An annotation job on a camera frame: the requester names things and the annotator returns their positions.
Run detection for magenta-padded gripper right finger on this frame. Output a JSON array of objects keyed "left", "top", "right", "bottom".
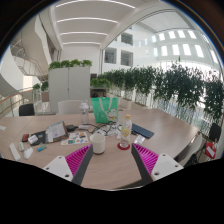
[{"left": 130, "top": 142, "right": 184, "bottom": 186}]

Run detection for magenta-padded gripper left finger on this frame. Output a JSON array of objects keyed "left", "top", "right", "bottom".
[{"left": 43, "top": 143, "right": 94, "bottom": 186}]

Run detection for clear plastic drink bottle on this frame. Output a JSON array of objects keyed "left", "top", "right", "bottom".
[{"left": 119, "top": 114, "right": 133, "bottom": 150}]

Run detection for colourful sticker sheet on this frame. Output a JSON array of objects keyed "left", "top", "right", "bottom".
[{"left": 60, "top": 131, "right": 90, "bottom": 146}]

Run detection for white packet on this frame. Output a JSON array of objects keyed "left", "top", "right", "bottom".
[{"left": 133, "top": 134, "right": 147, "bottom": 146}]

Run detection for white cup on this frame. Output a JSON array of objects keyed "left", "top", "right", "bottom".
[{"left": 89, "top": 132, "right": 107, "bottom": 155}]

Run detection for flat round red coaster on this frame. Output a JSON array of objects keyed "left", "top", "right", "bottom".
[{"left": 116, "top": 142, "right": 132, "bottom": 151}]

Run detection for black pouch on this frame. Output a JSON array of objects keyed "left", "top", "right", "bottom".
[{"left": 65, "top": 124, "right": 78, "bottom": 133}]

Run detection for brown covered book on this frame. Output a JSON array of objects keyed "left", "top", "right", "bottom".
[{"left": 44, "top": 120, "right": 70, "bottom": 144}]

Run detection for small blue object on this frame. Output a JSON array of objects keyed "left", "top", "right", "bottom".
[{"left": 36, "top": 144, "right": 48, "bottom": 153}]

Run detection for white chair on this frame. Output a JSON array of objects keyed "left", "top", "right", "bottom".
[
  {"left": 57, "top": 99, "right": 84, "bottom": 115},
  {"left": 179, "top": 133, "right": 204, "bottom": 168}
]

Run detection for black notebook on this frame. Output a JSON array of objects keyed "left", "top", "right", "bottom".
[{"left": 27, "top": 130, "right": 48, "bottom": 147}]

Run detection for clear shaker bottle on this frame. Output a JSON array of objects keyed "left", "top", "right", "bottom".
[{"left": 79, "top": 99, "right": 91, "bottom": 125}]

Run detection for green tote bag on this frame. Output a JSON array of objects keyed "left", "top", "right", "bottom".
[{"left": 91, "top": 96, "right": 120, "bottom": 125}]

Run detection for red and white bag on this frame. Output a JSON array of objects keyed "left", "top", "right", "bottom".
[{"left": 204, "top": 141, "right": 218, "bottom": 159}]

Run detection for black chair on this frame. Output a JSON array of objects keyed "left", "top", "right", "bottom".
[
  {"left": 208, "top": 122, "right": 223, "bottom": 143},
  {"left": 18, "top": 102, "right": 36, "bottom": 117}
]

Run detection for white cabinet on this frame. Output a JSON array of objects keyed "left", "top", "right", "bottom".
[{"left": 48, "top": 66, "right": 92, "bottom": 113}]

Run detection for green plant hedge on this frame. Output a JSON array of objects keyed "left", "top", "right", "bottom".
[{"left": 89, "top": 61, "right": 224, "bottom": 124}]

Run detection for small potted plants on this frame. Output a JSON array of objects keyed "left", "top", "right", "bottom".
[{"left": 32, "top": 81, "right": 50, "bottom": 103}]

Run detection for green plants on cabinet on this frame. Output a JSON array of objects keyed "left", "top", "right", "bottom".
[{"left": 48, "top": 58, "right": 94, "bottom": 71}]

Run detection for black cable bundle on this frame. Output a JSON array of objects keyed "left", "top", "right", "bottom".
[{"left": 89, "top": 122, "right": 121, "bottom": 136}]

